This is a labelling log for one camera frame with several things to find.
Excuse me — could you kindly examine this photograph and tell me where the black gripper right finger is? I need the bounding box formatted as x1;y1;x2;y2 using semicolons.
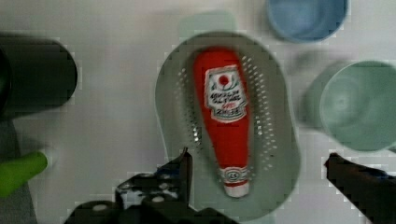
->
324;153;396;224

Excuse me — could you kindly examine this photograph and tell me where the green oval strainer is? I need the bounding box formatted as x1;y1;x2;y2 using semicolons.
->
154;12;303;223

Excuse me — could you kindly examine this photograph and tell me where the blue cup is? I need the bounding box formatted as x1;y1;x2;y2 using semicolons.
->
266;0;349;43

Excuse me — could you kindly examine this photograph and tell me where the green mug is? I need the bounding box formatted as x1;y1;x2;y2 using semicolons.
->
298;60;396;153

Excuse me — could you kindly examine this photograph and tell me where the red ketchup bottle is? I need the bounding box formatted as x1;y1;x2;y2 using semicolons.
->
193;47;249;198

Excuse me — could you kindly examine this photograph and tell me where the green slotted spatula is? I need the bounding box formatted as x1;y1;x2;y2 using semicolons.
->
0;118;50;224

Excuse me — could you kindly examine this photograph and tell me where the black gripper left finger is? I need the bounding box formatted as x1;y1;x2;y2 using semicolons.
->
64;148;238;224

